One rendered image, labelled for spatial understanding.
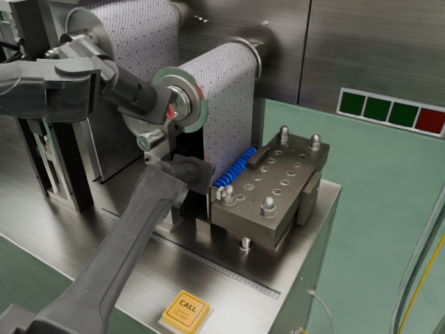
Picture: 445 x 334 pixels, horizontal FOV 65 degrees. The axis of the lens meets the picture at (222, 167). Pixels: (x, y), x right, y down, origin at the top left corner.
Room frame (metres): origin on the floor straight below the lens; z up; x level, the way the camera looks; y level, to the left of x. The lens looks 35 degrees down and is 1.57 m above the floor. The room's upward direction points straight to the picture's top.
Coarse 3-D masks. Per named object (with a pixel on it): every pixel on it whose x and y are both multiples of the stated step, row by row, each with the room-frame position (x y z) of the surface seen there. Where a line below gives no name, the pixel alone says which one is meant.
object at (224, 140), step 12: (252, 96) 0.87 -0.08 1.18; (240, 108) 0.81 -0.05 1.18; (252, 108) 0.87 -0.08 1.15; (228, 120) 0.76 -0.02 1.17; (240, 120) 0.81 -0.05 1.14; (204, 132) 0.67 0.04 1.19; (216, 132) 0.71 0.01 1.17; (228, 132) 0.76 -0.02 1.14; (240, 132) 0.81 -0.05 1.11; (204, 144) 0.67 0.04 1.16; (216, 144) 0.71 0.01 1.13; (228, 144) 0.76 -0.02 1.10; (240, 144) 0.81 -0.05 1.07; (204, 156) 0.67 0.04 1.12; (216, 156) 0.70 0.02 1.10; (228, 156) 0.76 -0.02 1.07; (216, 168) 0.70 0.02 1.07; (228, 168) 0.76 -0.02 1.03; (216, 180) 0.70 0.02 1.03
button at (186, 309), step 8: (184, 296) 0.44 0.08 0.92; (192, 296) 0.44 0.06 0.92; (176, 304) 0.42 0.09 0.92; (184, 304) 0.42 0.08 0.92; (192, 304) 0.42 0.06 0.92; (200, 304) 0.42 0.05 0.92; (208, 304) 0.42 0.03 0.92; (168, 312) 0.41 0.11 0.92; (176, 312) 0.41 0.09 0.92; (184, 312) 0.41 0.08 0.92; (192, 312) 0.41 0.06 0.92; (200, 312) 0.41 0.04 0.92; (168, 320) 0.39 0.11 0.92; (176, 320) 0.39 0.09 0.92; (184, 320) 0.39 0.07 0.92; (192, 320) 0.39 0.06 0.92; (200, 320) 0.40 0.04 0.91; (176, 328) 0.38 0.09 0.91; (184, 328) 0.37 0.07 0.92; (192, 328) 0.37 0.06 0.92
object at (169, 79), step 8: (160, 80) 0.71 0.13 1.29; (168, 80) 0.70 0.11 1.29; (176, 80) 0.69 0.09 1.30; (184, 80) 0.68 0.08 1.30; (184, 88) 0.68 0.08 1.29; (192, 88) 0.67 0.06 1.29; (192, 96) 0.67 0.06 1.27; (192, 104) 0.67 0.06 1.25; (192, 112) 0.67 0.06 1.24; (184, 120) 0.68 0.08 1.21; (192, 120) 0.67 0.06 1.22
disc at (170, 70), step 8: (160, 72) 0.71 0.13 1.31; (168, 72) 0.70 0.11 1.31; (176, 72) 0.69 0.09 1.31; (184, 72) 0.68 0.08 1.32; (152, 80) 0.72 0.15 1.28; (192, 80) 0.67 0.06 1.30; (200, 88) 0.66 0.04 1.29; (200, 96) 0.66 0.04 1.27; (200, 104) 0.66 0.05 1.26; (200, 112) 0.66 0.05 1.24; (200, 120) 0.66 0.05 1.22; (176, 128) 0.70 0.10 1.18; (184, 128) 0.69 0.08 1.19; (192, 128) 0.67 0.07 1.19; (200, 128) 0.67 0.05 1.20
